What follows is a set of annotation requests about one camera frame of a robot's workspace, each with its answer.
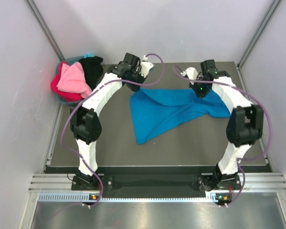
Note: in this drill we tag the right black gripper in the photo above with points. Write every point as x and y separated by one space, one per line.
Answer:
200 95

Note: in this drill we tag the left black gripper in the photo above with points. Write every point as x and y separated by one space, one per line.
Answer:
135 88

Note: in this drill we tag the aluminium rail frame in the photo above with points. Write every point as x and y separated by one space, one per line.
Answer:
261 205

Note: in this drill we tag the red t shirt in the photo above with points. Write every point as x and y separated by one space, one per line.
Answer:
66 96

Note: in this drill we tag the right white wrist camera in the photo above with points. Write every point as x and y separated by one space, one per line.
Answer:
191 73

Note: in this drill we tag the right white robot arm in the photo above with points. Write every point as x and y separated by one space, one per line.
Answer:
244 128

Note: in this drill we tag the light blue t shirt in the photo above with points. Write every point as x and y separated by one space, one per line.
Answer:
88 55

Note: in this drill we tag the black t shirt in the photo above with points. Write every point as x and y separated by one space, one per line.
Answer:
93 70

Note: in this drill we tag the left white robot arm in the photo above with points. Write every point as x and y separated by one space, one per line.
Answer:
85 124

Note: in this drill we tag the grey slotted cable duct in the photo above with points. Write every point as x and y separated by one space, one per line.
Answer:
89 198

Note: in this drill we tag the blue laundry basket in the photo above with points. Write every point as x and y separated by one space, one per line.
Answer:
69 61

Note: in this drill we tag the pink t shirt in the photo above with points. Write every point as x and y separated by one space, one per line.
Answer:
72 80

